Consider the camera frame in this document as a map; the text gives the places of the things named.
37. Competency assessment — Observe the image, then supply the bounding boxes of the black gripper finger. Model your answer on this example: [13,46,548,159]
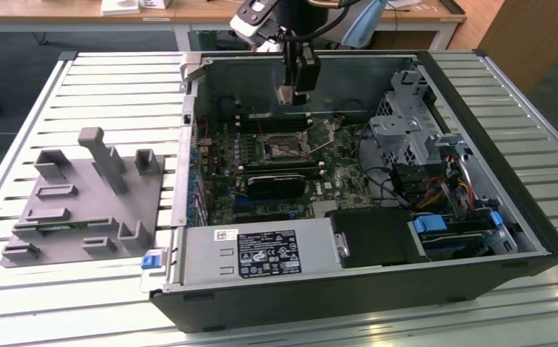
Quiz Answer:
[280,40,304,90]
[291,41,321,106]

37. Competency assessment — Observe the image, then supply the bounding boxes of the silver CPU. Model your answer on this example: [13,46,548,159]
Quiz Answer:
[275,85,295,106]

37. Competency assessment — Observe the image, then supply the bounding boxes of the CPU socket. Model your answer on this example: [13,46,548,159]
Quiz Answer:
[257,132,312,162]

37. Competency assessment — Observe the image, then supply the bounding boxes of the RAM slot white clips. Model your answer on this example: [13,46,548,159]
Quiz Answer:
[237,121,319,127]
[237,111,319,117]
[237,166,325,173]

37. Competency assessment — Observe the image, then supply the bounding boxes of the silver metal drive cage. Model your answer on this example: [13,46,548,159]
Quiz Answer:
[368,70,468,167]

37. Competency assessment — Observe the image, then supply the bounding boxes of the green motherboard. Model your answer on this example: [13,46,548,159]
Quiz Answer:
[189,115,371,227]

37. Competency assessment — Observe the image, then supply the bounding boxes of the black graphics card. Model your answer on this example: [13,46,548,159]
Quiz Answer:
[245,173,308,200]

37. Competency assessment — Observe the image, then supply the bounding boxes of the silver chipset heatsink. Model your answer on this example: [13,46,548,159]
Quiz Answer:
[312,201,339,218]

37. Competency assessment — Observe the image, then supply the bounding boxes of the white cardboard box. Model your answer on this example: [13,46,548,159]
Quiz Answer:
[100,0,143,16]

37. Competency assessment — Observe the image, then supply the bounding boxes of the black plastic drive cover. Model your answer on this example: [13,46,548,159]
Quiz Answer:
[329,209,429,269]

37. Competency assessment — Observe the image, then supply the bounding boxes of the wooden cabinet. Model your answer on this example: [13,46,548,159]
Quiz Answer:
[479,0,558,95]

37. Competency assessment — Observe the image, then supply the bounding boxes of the blue disk carrier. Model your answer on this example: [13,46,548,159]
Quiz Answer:
[411,213,489,262]

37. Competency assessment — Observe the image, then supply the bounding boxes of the silver power supply unit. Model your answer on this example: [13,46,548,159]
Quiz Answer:
[176,223,343,290]

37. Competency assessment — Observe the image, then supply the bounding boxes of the grey plastic parts rack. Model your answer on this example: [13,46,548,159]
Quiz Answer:
[0,127,167,269]

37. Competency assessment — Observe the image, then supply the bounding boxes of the green RAM stick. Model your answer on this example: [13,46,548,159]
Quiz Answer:
[35,220,89,231]

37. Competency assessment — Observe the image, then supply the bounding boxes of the black open PC case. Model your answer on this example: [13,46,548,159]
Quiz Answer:
[141,49,558,334]

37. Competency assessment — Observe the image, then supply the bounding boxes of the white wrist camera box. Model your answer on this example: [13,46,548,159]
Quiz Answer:
[228,0,283,47]

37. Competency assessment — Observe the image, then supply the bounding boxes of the coloured wire bundle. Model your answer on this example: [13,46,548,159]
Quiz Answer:
[416,155,480,220]

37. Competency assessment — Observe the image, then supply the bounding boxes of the wooden desk white frame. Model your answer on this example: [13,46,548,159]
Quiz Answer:
[0,0,468,51]

